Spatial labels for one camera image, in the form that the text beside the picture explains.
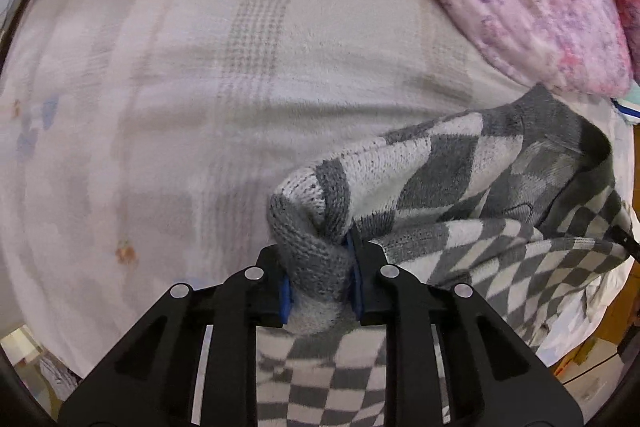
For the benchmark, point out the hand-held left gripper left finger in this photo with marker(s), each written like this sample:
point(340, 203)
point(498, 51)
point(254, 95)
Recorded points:
point(286, 302)

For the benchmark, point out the grey white checkered cardigan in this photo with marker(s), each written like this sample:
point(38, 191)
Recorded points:
point(450, 167)

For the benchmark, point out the printed bed sheet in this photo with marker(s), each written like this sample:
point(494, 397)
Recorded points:
point(150, 107)

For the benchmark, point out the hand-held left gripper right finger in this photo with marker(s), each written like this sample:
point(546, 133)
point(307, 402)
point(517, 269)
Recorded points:
point(353, 292)

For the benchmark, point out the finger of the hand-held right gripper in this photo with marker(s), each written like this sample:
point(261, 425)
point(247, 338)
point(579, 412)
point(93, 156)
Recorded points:
point(631, 247)

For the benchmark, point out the teal striped pillow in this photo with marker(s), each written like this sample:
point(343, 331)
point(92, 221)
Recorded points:
point(631, 104)

